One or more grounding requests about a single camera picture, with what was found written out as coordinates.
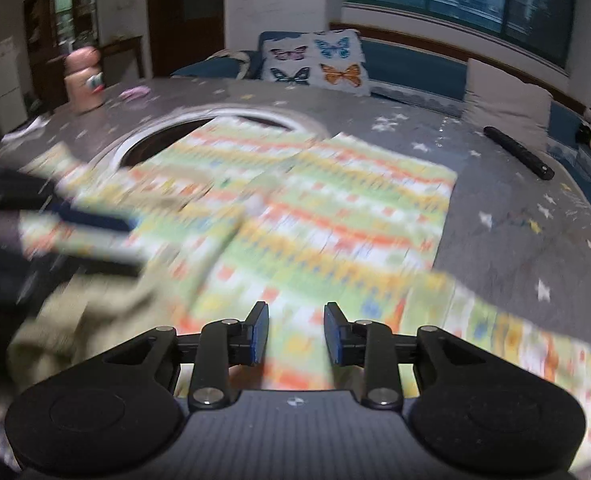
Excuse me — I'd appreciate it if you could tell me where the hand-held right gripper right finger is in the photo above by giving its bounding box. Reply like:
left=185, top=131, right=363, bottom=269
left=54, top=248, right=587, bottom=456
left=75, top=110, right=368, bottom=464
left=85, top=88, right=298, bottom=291
left=324, top=301, right=492, bottom=409

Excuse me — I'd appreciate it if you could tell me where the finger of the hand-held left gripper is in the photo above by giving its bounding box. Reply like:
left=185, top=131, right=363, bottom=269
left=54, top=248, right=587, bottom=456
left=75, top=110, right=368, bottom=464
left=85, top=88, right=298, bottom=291
left=22, top=240, right=145, bottom=279
left=20, top=191, right=138, bottom=235

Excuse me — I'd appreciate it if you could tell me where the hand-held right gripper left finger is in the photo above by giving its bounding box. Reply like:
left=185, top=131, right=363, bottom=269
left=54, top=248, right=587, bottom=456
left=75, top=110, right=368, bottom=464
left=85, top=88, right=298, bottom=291
left=102, top=301, right=270, bottom=411

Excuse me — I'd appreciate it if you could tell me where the colourful patterned garment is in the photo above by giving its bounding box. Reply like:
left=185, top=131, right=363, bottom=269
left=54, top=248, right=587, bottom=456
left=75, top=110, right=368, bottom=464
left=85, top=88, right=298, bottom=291
left=8, top=116, right=591, bottom=466

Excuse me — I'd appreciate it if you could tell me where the white paper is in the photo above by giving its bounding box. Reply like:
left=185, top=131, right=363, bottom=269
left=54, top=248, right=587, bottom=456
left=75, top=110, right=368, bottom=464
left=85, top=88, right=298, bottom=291
left=1, top=115, right=51, bottom=143

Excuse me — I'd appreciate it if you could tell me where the pink bottle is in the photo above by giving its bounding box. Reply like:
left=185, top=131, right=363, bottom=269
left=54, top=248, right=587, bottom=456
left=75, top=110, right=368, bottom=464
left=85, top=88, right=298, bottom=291
left=63, top=46, right=105, bottom=112

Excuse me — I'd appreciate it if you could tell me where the white refrigerator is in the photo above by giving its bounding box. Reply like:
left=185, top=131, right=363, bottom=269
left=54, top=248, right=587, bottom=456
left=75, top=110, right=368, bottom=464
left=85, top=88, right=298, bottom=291
left=0, top=36, right=28, bottom=132

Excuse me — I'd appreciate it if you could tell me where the wooden side table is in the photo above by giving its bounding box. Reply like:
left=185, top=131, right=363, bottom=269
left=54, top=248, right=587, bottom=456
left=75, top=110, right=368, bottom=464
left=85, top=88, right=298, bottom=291
left=98, top=36, right=145, bottom=82

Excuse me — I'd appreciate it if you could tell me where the dark wooden cabinet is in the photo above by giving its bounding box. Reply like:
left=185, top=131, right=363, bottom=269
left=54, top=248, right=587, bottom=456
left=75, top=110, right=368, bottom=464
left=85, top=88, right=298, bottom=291
left=23, top=0, right=101, bottom=111

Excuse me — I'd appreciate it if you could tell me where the grey star-print tablecloth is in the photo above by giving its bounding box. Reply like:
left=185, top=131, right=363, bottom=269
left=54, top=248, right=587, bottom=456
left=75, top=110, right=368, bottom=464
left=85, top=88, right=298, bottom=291
left=0, top=76, right=591, bottom=480

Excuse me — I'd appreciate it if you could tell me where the dark wooden door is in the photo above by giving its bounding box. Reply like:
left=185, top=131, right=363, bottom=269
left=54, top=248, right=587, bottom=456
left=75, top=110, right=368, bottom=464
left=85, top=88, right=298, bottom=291
left=147, top=0, right=226, bottom=79

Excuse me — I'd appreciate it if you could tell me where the black remote control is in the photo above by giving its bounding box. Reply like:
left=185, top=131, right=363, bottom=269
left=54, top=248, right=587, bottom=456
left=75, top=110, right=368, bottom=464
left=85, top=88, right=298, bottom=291
left=483, top=126, right=555, bottom=181

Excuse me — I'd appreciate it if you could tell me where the butterfly print cushion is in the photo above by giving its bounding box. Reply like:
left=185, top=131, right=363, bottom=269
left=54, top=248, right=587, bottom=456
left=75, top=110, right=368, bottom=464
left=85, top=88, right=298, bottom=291
left=260, top=30, right=371, bottom=97

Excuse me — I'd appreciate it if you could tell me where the blue sofa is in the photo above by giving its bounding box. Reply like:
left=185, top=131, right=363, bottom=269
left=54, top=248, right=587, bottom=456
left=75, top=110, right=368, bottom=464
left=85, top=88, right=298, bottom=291
left=170, top=30, right=591, bottom=221

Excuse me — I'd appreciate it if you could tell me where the beige cushion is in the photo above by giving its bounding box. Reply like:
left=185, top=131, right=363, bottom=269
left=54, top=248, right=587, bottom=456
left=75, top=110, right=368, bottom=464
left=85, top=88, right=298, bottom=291
left=461, top=58, right=554, bottom=153

